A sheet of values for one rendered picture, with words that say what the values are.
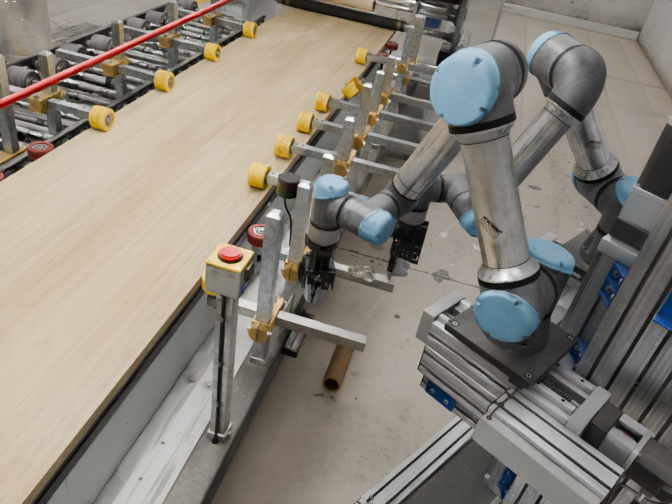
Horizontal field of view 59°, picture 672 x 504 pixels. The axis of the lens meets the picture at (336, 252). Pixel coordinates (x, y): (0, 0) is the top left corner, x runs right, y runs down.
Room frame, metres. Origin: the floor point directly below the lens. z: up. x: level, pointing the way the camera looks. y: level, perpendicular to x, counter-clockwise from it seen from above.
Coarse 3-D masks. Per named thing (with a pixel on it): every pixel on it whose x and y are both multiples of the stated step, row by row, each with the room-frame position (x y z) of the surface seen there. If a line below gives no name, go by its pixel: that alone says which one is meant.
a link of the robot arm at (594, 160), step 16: (560, 32) 1.49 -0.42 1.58; (544, 48) 1.45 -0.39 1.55; (560, 48) 1.41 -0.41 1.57; (528, 64) 1.49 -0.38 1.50; (544, 64) 1.42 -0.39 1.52; (544, 80) 1.42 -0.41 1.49; (544, 96) 1.48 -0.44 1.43; (592, 112) 1.47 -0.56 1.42; (576, 128) 1.46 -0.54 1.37; (592, 128) 1.47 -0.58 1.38; (576, 144) 1.48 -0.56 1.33; (592, 144) 1.48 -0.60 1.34; (576, 160) 1.52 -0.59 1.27; (592, 160) 1.49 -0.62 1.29; (608, 160) 1.50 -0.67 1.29; (576, 176) 1.52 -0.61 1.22; (592, 176) 1.49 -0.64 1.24; (608, 176) 1.48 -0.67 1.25; (592, 192) 1.49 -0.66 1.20
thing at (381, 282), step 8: (256, 248) 1.43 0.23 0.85; (280, 256) 1.42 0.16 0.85; (336, 264) 1.41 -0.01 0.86; (336, 272) 1.39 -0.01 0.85; (344, 272) 1.39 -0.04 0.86; (352, 280) 1.38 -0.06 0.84; (360, 280) 1.38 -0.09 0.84; (376, 280) 1.37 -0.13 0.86; (384, 280) 1.38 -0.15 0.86; (392, 280) 1.38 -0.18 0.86; (384, 288) 1.37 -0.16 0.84; (392, 288) 1.36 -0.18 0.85
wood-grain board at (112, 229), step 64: (256, 64) 2.87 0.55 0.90; (320, 64) 3.05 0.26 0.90; (128, 128) 1.94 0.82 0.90; (192, 128) 2.04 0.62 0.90; (256, 128) 2.14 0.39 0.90; (0, 192) 1.40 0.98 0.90; (64, 192) 1.46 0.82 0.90; (128, 192) 1.52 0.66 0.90; (192, 192) 1.59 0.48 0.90; (256, 192) 1.66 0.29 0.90; (0, 256) 1.13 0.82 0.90; (64, 256) 1.17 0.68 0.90; (128, 256) 1.22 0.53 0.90; (192, 256) 1.27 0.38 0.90; (0, 320) 0.92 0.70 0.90; (64, 320) 0.95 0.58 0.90; (128, 320) 0.99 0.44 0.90; (0, 384) 0.75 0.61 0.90; (64, 384) 0.78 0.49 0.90; (0, 448) 0.61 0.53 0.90; (64, 448) 0.64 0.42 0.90
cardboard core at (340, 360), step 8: (336, 352) 1.86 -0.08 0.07; (344, 352) 1.86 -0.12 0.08; (352, 352) 1.90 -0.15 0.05; (336, 360) 1.81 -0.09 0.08; (344, 360) 1.82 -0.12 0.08; (328, 368) 1.77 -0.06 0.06; (336, 368) 1.76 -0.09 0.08; (344, 368) 1.78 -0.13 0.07; (328, 376) 1.71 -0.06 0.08; (336, 376) 1.72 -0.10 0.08; (344, 376) 1.76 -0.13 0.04; (328, 384) 1.73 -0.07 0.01; (336, 384) 1.73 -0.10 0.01
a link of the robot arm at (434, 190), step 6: (438, 180) 1.37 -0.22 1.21; (432, 186) 1.35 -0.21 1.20; (438, 186) 1.36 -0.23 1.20; (426, 192) 1.34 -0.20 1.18; (432, 192) 1.35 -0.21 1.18; (438, 192) 1.36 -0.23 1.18; (420, 198) 1.34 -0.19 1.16; (426, 198) 1.35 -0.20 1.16; (432, 198) 1.35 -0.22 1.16; (438, 198) 1.36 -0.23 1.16; (420, 204) 1.34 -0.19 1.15; (426, 204) 1.35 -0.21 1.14; (414, 210) 1.34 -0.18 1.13; (420, 210) 1.34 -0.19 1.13; (426, 210) 1.36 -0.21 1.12
